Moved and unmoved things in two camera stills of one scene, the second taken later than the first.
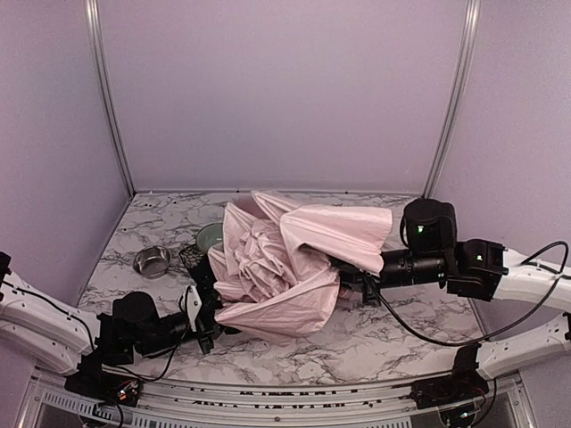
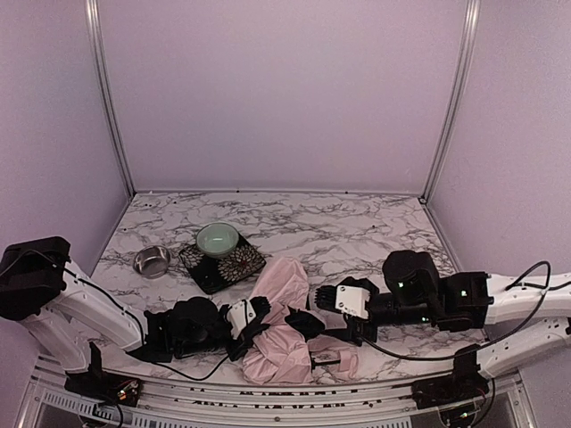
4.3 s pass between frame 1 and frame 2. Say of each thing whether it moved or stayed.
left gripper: moved
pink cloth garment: moved
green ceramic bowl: stayed
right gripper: moved
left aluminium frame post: stayed
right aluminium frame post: stayed
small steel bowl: stayed
